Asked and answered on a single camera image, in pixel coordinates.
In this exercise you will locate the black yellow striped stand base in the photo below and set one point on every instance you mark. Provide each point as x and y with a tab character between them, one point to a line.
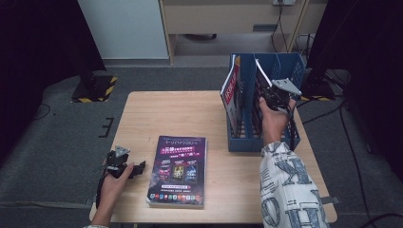
95	90
316	90

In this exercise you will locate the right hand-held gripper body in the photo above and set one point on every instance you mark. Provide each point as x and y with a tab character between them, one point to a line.
278	98

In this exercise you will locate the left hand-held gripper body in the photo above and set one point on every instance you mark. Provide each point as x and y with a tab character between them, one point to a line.
118	161

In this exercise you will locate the person's right hand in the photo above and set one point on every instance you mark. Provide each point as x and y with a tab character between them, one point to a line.
274	126

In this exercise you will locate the white magazine with grey spine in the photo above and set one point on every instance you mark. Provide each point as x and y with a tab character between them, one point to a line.
176	205

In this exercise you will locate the red magazine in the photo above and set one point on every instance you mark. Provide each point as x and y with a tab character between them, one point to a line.
230	95

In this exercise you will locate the black floor tape mark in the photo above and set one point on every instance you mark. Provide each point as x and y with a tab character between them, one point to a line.
107	127

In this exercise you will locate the grey tape piece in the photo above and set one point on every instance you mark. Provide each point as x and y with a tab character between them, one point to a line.
332	200

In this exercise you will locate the white power socket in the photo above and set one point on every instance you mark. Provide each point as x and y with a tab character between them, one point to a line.
284	2

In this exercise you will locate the person's left hand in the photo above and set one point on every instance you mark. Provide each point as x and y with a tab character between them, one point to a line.
109	191

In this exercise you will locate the light wooden cabinet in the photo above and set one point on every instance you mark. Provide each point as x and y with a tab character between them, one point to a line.
206	19

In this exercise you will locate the black curtain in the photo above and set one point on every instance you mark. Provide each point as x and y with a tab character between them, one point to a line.
38	47
374	47

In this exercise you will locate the blue file rack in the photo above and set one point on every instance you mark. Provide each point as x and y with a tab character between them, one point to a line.
244	145

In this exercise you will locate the white cabinet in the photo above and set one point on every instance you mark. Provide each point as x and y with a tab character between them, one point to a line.
126	28

